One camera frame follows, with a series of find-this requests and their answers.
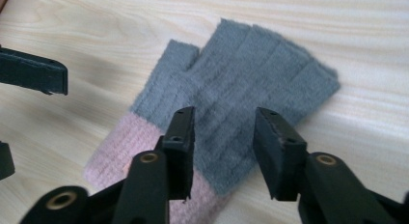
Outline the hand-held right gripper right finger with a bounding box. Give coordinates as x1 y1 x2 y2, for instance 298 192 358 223
253 106 309 203

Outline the grey fingerless glove pink cuff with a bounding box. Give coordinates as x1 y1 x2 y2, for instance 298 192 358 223
83 18 341 224

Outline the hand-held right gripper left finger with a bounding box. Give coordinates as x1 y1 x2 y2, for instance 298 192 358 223
155 106 197 202

